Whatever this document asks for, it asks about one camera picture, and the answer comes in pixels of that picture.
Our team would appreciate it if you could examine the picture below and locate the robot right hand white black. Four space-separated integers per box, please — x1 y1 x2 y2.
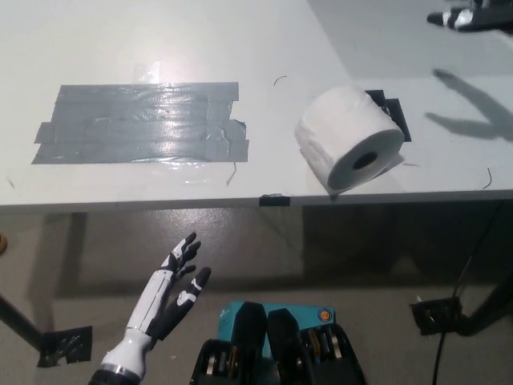
426 0 513 34

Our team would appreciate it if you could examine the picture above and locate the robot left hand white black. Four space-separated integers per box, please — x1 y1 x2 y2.
125 231 213 348

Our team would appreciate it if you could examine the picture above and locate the white toilet paper roll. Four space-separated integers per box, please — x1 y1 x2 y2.
294 83 406 197

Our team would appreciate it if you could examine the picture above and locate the robot torso black teal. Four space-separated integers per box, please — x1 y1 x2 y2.
188 301 366 385

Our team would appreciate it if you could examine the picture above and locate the black floor tape patch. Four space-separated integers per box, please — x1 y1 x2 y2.
37 325 93 368
409 297 464 336

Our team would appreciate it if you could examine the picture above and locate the black tape square patch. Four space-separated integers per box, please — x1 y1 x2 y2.
364 88 413 142

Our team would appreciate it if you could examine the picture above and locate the black straight table leg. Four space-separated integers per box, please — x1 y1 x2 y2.
0 292 43 354

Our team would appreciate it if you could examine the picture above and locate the small black tape strip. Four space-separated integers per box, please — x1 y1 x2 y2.
259 193 291 208

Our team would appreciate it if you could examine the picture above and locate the black curved table leg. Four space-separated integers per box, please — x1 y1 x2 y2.
456 256 513 338

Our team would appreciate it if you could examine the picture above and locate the grey duct tape patch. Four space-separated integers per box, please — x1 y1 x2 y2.
30 82 250 165

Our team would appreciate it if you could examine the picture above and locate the thin black cable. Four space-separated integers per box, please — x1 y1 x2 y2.
433 204 504 385

